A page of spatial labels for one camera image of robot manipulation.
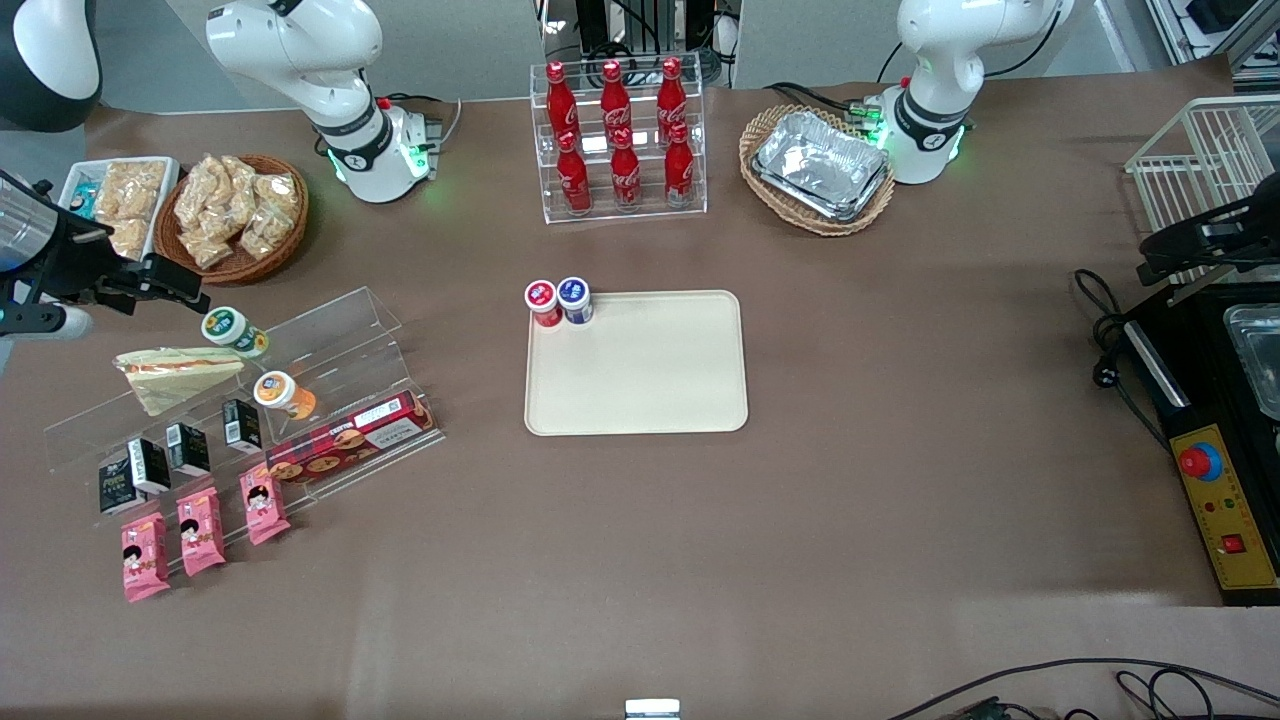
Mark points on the clear acrylic bottle rack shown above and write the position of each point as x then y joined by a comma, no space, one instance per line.
690,212

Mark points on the clear cracker bag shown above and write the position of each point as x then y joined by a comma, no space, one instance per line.
198,195
208,248
241,180
278,192
263,232
128,238
130,188

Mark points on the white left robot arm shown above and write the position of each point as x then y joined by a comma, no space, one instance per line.
940,60

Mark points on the beige plastic tray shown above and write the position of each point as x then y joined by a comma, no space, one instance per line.
640,370

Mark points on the silver foil tray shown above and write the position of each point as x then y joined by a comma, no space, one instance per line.
820,160

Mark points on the red lid cup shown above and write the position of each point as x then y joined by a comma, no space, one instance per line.
542,298

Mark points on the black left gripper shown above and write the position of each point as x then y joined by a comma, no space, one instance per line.
1222,234

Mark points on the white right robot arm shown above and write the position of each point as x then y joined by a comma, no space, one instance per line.
340,60

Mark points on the small black carton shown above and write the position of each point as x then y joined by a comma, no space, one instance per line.
115,488
241,425
188,450
150,466

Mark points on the pink snack pack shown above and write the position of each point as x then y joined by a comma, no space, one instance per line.
145,558
264,507
201,532

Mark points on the red cookie box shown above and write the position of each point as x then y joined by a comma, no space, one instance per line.
345,440

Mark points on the triangular sandwich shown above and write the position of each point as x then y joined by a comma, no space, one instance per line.
175,380

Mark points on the orange lid cup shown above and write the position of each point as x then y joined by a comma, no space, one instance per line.
278,390

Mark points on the light wicker basket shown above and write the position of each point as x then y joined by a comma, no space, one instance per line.
760,190

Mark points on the dark brown wicker basket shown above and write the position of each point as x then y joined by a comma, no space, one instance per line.
235,270

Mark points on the small teal packet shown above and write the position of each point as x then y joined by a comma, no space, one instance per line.
82,200

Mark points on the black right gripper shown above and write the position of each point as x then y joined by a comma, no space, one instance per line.
72,259

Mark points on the shiny metal pan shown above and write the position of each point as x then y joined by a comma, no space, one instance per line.
1258,360

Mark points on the green lid cup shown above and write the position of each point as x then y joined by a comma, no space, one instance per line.
228,328

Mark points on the blue lid cup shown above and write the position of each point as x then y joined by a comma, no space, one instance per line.
574,295

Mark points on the white rectangular dish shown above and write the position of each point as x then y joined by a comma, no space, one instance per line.
166,200

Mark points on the red cola bottle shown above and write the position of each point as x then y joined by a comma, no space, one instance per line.
679,172
671,98
574,180
626,178
615,103
560,105

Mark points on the grey metal frame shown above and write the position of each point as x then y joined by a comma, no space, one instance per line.
1220,25

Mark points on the black machine with yellow panel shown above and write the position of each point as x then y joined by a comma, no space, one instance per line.
1200,350

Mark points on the clear acrylic tiered shelf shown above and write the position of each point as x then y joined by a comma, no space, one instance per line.
340,345

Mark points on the thin grey metal bar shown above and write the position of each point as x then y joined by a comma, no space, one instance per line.
1200,292

